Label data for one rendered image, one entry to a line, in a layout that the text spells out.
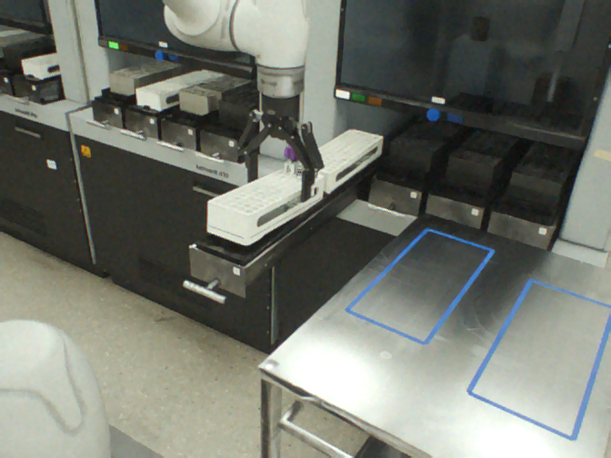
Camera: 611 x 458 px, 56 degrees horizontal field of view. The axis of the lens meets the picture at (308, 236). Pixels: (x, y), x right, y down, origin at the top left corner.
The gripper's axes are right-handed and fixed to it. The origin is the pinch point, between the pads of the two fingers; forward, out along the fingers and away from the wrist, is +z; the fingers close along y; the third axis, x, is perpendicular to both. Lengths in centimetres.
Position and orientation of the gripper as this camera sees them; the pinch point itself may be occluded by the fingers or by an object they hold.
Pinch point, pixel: (278, 186)
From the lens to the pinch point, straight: 122.9
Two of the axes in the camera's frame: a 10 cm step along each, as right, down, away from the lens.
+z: -0.4, 8.6, 5.1
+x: 5.1, -4.2, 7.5
